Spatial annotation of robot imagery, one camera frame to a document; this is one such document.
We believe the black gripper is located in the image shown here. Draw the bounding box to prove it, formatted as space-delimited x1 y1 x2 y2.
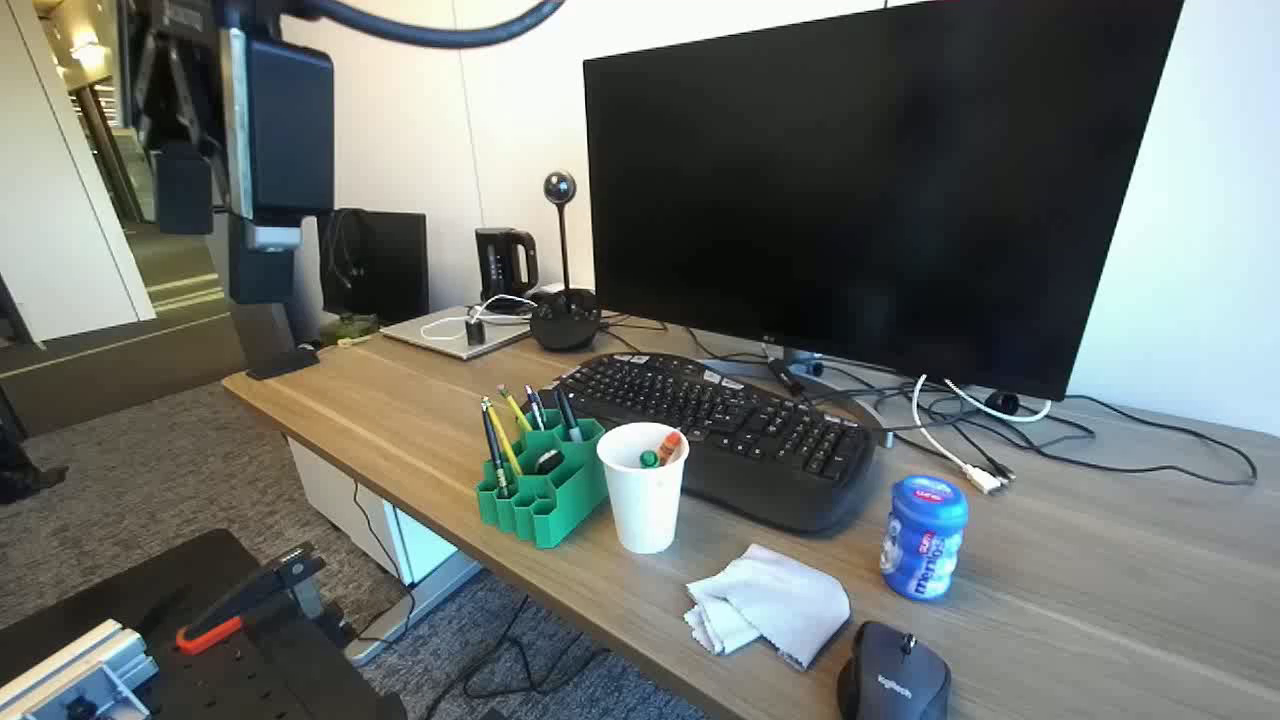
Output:
132 0 336 314

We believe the white paper cup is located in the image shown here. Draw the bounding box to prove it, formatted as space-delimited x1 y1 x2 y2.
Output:
592 421 691 559

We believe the black marker white barrel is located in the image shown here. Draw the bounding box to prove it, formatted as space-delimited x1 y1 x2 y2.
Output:
553 394 587 448

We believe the black desk corner block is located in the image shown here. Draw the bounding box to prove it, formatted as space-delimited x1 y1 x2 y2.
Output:
245 338 324 384

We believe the silver closed laptop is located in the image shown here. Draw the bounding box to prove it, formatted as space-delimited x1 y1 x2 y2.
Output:
375 300 537 364

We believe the black electric kettle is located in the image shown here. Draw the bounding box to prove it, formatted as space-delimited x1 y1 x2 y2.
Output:
472 226 540 304

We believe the white under-desk cabinet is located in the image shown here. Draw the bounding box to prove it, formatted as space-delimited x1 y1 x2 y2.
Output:
284 435 487 591

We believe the black webcam on stand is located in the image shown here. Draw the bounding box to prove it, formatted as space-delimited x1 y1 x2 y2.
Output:
527 168 610 355

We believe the black stand foot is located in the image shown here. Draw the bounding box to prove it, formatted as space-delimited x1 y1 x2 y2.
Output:
0 273 73 510

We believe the yellow green pencil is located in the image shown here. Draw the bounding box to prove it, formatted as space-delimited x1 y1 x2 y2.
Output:
497 384 537 435

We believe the black pencil gold print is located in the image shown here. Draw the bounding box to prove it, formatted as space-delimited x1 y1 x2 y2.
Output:
478 397 512 500

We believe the black perforated work table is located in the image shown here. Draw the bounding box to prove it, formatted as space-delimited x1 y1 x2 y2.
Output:
0 530 413 720

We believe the green plastic pen holder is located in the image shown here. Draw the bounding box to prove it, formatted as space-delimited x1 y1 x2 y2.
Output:
472 413 613 554

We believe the aluminium extrusion profile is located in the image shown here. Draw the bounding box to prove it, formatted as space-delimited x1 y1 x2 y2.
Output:
0 616 162 720

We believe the black ergonomic keyboard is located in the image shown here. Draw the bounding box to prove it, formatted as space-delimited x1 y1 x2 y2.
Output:
543 348 883 542

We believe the large black monitor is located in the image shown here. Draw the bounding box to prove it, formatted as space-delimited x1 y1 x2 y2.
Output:
579 0 1189 403

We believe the white folded cloth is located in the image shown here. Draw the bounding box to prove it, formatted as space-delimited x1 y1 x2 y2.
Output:
680 542 855 672

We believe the blue mentos gum bottle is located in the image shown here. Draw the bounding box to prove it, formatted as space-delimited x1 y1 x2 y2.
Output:
877 472 972 604

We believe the dark grey computer mouse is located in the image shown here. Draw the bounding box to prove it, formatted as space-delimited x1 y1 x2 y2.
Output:
838 616 957 720

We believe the grey door with handle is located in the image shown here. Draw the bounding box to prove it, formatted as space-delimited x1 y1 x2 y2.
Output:
126 0 304 364

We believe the black box against wall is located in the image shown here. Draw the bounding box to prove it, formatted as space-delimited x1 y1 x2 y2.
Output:
316 203 432 327

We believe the thin white looped cable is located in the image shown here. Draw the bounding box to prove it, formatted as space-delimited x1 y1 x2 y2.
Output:
416 291 537 345

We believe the black clamp orange handle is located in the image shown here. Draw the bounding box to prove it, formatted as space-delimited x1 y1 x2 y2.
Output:
173 542 336 659

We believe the short white cable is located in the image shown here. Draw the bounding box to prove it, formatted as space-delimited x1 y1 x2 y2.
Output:
939 375 1056 428

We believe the white cable with plug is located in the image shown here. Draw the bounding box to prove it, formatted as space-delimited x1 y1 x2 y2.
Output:
908 374 1016 500

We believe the long black desk cable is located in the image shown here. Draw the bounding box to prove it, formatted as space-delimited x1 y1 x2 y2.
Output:
852 354 1266 494

